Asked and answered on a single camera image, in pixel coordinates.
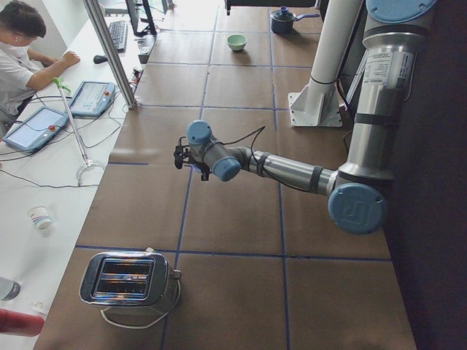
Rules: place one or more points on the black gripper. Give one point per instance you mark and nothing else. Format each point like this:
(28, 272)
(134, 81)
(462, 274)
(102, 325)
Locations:
(203, 172)

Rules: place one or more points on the blue bowl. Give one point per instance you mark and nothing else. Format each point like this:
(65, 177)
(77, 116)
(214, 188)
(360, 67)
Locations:
(195, 168)

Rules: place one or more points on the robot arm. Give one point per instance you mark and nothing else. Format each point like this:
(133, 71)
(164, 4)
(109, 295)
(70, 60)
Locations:
(357, 191)

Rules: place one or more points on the green bowl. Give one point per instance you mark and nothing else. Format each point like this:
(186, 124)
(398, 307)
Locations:
(236, 42)

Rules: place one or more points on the reacher grabber stick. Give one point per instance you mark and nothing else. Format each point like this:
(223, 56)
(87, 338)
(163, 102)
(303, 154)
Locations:
(87, 163)

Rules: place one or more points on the chrome toaster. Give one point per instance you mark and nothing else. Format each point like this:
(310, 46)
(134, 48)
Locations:
(134, 283)

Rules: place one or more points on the teach pendant far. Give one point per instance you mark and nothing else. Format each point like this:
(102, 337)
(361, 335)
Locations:
(92, 99)

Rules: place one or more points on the teach pendant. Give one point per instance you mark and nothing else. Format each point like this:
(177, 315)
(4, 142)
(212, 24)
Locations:
(38, 129)
(92, 99)

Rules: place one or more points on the black computer mouse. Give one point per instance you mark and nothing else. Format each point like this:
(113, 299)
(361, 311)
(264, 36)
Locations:
(98, 59)

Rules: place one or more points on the paper cup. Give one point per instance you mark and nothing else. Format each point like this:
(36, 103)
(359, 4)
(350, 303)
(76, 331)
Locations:
(40, 217)

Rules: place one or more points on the black keyboard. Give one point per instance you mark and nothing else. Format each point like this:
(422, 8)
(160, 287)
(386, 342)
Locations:
(118, 33)

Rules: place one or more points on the blue saucepan with lid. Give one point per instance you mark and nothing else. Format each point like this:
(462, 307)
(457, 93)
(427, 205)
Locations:
(282, 20)

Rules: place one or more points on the teach pendant near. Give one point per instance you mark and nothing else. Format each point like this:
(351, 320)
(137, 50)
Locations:
(38, 129)

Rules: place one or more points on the seated person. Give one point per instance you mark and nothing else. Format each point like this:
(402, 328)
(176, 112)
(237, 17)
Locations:
(25, 71)

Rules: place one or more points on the red bottle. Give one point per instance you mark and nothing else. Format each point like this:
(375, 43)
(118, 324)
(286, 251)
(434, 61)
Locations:
(20, 324)

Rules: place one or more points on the white pedestal column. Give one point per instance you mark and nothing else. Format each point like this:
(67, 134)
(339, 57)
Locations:
(317, 104)

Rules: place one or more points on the aluminium frame post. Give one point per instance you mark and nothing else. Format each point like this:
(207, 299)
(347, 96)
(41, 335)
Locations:
(97, 19)

